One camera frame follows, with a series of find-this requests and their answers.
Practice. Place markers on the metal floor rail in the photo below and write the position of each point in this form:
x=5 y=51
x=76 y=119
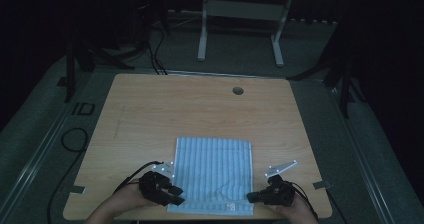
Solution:
x=30 y=170
x=363 y=164

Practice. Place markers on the person's left hand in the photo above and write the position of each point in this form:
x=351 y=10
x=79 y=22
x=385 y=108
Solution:
x=131 y=195

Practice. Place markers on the grey tape piece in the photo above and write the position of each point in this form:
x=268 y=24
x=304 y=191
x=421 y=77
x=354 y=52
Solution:
x=321 y=184
x=77 y=189

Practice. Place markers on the white metal desk frame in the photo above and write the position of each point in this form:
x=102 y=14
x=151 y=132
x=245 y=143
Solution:
x=245 y=10

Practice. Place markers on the person's right hand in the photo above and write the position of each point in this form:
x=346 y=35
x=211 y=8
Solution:
x=293 y=210

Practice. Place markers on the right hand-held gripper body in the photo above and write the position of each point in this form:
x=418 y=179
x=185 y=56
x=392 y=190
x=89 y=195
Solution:
x=280 y=190

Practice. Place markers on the blue striped shirt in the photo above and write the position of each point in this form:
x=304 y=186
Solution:
x=213 y=177

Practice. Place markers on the black metal stand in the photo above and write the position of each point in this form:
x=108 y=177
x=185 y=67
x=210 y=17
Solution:
x=345 y=87
x=71 y=74

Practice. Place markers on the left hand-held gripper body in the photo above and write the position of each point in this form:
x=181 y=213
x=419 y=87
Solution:
x=151 y=185

